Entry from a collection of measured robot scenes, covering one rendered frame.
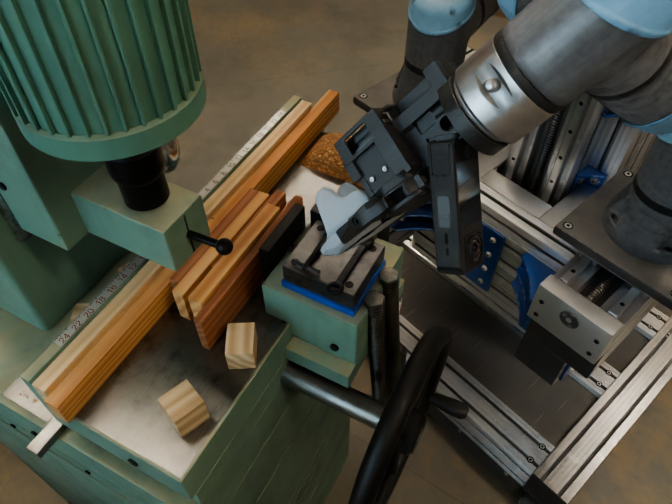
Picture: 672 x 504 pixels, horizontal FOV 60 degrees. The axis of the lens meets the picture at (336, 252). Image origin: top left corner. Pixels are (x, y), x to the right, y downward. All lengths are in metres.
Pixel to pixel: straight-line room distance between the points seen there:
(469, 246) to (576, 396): 1.13
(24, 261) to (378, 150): 0.54
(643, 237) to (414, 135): 0.60
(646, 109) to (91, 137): 0.45
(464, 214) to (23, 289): 0.62
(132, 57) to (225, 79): 2.34
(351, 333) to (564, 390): 0.96
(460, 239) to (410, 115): 0.11
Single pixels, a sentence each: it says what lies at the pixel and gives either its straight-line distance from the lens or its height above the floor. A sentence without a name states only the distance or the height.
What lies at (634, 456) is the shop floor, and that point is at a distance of 1.83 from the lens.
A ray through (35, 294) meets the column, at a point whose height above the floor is 0.88.
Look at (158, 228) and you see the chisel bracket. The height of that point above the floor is 1.07.
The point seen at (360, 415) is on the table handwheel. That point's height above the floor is 0.82.
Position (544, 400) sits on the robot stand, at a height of 0.21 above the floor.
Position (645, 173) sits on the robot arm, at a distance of 1.01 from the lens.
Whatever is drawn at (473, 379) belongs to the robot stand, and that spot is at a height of 0.23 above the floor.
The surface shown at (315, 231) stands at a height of 1.00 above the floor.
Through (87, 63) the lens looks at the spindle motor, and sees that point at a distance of 0.51.
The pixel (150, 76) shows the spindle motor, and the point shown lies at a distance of 0.52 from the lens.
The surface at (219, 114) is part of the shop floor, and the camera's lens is 2.64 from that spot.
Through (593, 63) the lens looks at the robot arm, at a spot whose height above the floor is 1.32.
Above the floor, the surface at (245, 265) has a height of 0.96.
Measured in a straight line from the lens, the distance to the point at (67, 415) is 0.75.
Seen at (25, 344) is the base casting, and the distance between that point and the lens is 0.98.
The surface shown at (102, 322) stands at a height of 0.95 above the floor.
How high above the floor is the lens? 1.54
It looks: 50 degrees down
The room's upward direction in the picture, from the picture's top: straight up
